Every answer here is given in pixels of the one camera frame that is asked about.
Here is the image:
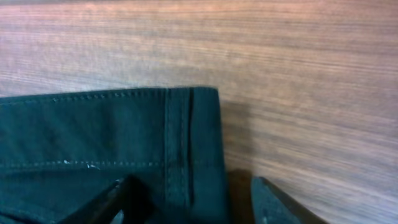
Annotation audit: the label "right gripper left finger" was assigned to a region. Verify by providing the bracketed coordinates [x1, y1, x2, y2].
[60, 175, 154, 224]

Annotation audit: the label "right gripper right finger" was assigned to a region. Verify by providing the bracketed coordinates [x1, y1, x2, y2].
[251, 177, 327, 224]

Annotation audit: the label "black shorts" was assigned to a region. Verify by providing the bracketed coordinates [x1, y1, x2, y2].
[1, 87, 231, 223]

